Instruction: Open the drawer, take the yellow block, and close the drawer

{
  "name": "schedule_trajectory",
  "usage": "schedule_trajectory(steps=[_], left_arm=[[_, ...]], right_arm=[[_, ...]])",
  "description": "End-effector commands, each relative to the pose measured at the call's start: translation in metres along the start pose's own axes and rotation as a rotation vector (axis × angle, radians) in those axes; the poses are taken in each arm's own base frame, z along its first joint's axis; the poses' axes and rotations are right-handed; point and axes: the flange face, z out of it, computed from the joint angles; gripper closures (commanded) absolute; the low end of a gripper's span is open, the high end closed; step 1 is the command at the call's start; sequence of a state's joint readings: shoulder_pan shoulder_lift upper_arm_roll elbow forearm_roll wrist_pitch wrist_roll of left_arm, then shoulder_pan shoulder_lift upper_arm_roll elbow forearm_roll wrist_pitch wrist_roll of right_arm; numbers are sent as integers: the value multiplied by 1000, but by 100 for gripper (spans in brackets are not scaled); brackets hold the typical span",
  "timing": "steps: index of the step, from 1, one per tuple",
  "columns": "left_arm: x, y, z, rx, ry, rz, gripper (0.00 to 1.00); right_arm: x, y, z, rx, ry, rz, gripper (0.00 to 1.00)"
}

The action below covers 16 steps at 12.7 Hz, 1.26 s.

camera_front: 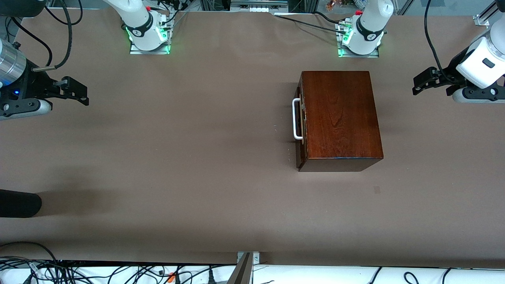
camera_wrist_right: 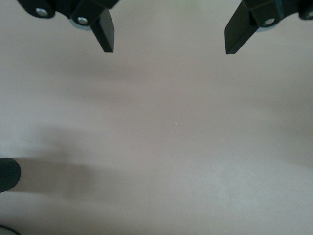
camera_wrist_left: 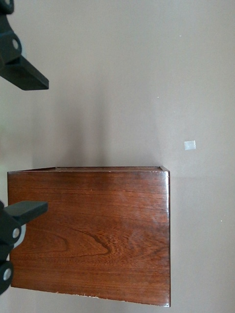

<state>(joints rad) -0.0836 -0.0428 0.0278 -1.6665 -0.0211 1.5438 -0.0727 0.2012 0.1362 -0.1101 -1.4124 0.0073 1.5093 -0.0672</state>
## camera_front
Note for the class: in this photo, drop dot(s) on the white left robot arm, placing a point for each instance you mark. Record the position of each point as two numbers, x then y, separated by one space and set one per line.
371 23

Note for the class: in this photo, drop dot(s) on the dark brown wooden cabinet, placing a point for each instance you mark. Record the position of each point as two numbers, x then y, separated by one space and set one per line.
339 114

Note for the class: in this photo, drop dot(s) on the black cylindrical foam object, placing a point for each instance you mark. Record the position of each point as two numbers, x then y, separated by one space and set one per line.
19 203

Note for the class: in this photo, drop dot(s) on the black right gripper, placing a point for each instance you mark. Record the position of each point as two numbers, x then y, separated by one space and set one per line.
28 86

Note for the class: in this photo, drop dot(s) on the aluminium profile bar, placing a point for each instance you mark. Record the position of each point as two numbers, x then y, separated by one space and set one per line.
482 19

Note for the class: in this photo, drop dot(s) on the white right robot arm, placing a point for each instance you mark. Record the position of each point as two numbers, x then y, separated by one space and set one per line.
138 19

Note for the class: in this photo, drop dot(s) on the grey metal bracket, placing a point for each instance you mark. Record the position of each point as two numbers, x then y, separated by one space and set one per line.
242 272

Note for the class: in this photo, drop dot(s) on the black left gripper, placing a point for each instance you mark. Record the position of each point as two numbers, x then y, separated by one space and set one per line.
453 68

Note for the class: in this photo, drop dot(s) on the white power strip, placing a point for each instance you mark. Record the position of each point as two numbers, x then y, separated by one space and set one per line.
258 8

